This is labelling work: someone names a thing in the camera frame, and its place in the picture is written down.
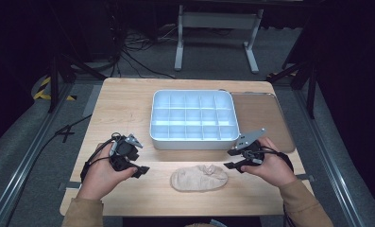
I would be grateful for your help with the person's left hand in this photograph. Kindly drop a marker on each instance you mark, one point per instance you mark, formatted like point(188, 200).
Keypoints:
point(98, 176)

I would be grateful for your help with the aluminium floor rail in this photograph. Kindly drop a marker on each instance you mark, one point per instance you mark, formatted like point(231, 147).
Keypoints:
point(330, 151)
point(24, 164)

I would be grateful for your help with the black metal stand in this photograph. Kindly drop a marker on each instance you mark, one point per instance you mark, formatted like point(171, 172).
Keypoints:
point(54, 85)
point(311, 91)

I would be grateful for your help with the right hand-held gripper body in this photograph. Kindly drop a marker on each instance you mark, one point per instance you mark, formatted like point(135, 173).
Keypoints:
point(249, 142)

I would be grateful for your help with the brown box lid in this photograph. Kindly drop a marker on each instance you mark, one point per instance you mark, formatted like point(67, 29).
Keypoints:
point(260, 116)

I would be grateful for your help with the person's right hand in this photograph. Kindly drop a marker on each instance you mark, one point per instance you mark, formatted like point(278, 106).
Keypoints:
point(275, 170)

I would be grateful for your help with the white divided storage box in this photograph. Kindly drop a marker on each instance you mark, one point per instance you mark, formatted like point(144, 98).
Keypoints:
point(193, 118)

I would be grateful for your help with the yellow black floor tape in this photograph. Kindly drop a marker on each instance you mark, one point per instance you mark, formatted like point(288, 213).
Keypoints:
point(45, 82)

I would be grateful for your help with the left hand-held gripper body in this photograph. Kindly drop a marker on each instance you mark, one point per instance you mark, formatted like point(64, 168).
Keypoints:
point(122, 151)

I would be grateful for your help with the white metal stand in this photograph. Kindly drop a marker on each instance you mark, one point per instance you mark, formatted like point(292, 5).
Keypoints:
point(218, 20)

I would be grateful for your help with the beige sock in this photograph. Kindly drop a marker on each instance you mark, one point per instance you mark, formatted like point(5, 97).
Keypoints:
point(197, 179)

